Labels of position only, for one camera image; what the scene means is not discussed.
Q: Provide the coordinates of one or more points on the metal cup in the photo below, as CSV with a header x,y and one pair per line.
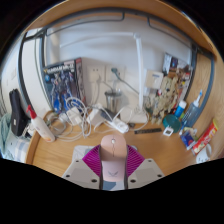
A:
x,y
113,100

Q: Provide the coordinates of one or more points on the small white cube clock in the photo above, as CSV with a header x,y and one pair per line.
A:
x,y
168,131

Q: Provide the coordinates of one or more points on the blue plaid bedding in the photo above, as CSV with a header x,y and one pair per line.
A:
x,y
18,146

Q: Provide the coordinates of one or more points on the white power strip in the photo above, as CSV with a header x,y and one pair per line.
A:
x,y
118,126

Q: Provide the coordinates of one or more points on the white charger block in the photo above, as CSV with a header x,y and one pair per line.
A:
x,y
95,115
73,116

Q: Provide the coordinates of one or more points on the blue packet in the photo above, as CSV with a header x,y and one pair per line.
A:
x,y
188,138

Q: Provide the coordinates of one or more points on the blue spray bottle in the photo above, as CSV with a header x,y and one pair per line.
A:
x,y
192,111

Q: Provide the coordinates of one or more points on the white desk lamp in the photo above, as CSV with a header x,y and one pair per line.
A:
x,y
140,73

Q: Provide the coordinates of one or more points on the white lotion bottle red pump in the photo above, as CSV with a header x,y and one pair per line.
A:
x,y
41,128

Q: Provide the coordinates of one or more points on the beige robot model figure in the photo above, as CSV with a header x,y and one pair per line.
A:
x,y
166,96

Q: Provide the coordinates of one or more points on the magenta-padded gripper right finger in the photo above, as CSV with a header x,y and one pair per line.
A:
x,y
148,171

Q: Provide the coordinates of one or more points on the teal blanket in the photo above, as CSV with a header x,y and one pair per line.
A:
x,y
4,133

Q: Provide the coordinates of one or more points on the robot model kit box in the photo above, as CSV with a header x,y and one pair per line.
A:
x,y
63,85

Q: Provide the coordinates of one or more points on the white wall socket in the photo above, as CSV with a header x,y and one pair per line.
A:
x,y
115,76
96,74

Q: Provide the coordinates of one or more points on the red snack tube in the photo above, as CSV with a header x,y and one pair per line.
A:
x,y
205,137

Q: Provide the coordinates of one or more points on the white box blue label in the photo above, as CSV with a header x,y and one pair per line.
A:
x,y
154,79

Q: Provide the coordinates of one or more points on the black power adapter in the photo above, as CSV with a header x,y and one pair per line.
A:
x,y
108,115

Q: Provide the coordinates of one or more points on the black bag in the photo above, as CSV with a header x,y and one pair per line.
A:
x,y
16,113

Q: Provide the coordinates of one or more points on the pink computer mouse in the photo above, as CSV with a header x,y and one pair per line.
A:
x,y
113,156

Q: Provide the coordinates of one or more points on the black flat strip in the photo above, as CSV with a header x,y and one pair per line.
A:
x,y
148,131

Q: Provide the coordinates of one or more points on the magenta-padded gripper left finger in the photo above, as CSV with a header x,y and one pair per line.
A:
x,y
78,171

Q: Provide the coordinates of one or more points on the teal round bowl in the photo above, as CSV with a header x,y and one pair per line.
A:
x,y
171,122

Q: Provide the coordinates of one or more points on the white mug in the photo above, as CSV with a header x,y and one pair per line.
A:
x,y
202,155

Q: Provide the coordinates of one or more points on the wooden shelf unit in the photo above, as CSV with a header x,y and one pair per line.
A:
x,y
116,8

